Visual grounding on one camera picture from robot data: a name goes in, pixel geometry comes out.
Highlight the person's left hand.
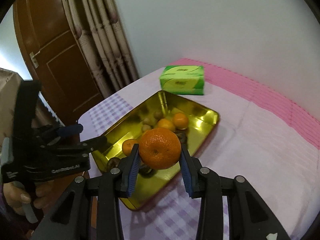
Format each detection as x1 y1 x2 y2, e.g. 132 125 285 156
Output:
2 179 56 215

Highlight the beige patterned curtain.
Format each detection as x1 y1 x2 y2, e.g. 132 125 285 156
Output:
62 0 138 98

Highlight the orange tangerine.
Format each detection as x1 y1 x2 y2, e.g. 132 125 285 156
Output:
139 128 181 170
122 139 138 156

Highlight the brown longan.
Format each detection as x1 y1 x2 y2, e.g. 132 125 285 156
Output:
143 118 155 126
153 110 164 120
142 124 152 133

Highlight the green tissue pack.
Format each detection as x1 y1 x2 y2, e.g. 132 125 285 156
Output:
159 65 205 95

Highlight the yellow orange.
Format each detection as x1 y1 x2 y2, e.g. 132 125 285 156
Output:
172 112 189 129
157 118 176 132

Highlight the brown patterned sofa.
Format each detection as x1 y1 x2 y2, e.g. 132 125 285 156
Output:
1 68 60 141

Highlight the brown wooden door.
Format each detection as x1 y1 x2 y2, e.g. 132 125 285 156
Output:
13 0 103 125

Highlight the gold red toffee tin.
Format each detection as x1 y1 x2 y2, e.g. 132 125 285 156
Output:
93 90 219 210

